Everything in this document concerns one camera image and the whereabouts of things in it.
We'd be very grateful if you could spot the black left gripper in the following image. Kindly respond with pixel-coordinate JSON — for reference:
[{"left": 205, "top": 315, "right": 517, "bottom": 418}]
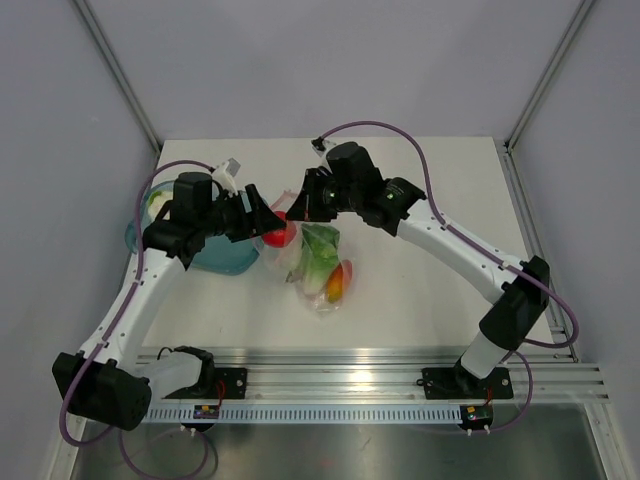
[{"left": 198, "top": 184, "right": 285, "bottom": 243}]

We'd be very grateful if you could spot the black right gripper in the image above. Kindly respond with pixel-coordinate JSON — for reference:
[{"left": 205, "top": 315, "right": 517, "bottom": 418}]
[{"left": 287, "top": 169, "right": 361, "bottom": 223}]

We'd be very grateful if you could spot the red tomato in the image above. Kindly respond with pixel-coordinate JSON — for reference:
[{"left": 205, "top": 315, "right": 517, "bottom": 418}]
[{"left": 262, "top": 210, "right": 297, "bottom": 248}]

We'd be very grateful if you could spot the clear pink zip top bag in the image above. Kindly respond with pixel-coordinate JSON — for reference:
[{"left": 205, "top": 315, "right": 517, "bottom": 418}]
[{"left": 254, "top": 220, "right": 355, "bottom": 315}]

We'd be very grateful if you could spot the green lettuce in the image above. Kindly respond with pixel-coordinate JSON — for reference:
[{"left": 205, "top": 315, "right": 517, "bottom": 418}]
[{"left": 301, "top": 223, "right": 340, "bottom": 296}]

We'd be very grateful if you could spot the white eggplant green stem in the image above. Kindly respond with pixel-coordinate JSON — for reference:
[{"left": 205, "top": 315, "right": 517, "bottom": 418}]
[{"left": 285, "top": 245, "right": 303, "bottom": 283}]

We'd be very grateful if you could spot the red orange mango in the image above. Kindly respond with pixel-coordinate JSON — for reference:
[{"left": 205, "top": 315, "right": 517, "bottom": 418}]
[{"left": 326, "top": 260, "right": 353, "bottom": 304}]

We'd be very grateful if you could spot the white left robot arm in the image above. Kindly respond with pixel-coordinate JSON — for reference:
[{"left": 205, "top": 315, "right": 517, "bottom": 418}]
[{"left": 52, "top": 172, "right": 285, "bottom": 434}]

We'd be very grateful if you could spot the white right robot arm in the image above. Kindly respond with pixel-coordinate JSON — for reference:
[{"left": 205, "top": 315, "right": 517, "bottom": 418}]
[{"left": 286, "top": 139, "right": 550, "bottom": 398}]

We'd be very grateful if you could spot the teal plastic container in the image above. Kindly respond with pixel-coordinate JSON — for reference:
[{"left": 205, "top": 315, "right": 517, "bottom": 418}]
[{"left": 139, "top": 181, "right": 259, "bottom": 276}]

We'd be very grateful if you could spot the white cauliflower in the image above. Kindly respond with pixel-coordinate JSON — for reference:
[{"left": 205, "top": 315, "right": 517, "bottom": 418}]
[{"left": 146, "top": 190, "right": 173, "bottom": 221}]

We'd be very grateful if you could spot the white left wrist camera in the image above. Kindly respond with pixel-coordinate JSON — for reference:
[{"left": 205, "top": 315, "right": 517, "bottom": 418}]
[{"left": 212, "top": 158, "right": 240, "bottom": 195}]

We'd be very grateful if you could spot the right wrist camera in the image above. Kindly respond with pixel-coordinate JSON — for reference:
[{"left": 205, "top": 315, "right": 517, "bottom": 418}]
[{"left": 311, "top": 137, "right": 329, "bottom": 156}]

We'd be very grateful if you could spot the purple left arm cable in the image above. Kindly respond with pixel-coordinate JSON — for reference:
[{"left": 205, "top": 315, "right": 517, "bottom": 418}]
[{"left": 58, "top": 159, "right": 219, "bottom": 476}]

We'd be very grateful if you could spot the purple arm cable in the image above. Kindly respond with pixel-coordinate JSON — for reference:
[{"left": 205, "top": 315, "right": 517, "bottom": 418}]
[
  {"left": 317, "top": 120, "right": 581, "bottom": 436},
  {"left": 58, "top": 159, "right": 219, "bottom": 476}
]

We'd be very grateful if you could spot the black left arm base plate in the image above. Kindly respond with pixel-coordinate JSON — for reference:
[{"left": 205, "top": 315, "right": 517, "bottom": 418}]
[{"left": 165, "top": 367, "right": 248, "bottom": 400}]

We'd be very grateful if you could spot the white slotted cable duct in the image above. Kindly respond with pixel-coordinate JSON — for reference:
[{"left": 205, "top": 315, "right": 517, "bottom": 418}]
[{"left": 143, "top": 404, "right": 461, "bottom": 425}]

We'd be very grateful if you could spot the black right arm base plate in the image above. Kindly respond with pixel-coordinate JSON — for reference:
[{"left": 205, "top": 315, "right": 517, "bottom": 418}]
[{"left": 416, "top": 366, "right": 514, "bottom": 400}]

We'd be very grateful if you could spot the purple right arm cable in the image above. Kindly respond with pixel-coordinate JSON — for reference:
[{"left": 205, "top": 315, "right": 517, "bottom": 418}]
[{"left": 317, "top": 120, "right": 581, "bottom": 436}]

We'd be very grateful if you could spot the left aluminium corner post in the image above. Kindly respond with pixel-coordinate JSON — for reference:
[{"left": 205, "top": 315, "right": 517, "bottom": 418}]
[{"left": 70, "top": 0, "right": 163, "bottom": 156}]

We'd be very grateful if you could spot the aluminium corner post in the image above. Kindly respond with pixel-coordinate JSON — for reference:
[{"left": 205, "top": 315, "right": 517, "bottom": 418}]
[
  {"left": 70, "top": 0, "right": 163, "bottom": 156},
  {"left": 504, "top": 0, "right": 599, "bottom": 154}
]

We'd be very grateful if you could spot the aluminium frame rail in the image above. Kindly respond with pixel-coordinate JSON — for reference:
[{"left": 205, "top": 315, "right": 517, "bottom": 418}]
[{"left": 210, "top": 347, "right": 610, "bottom": 404}]

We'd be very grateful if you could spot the right aluminium corner post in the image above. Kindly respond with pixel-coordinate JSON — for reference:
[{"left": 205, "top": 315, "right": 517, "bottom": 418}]
[{"left": 504, "top": 0, "right": 599, "bottom": 154}]

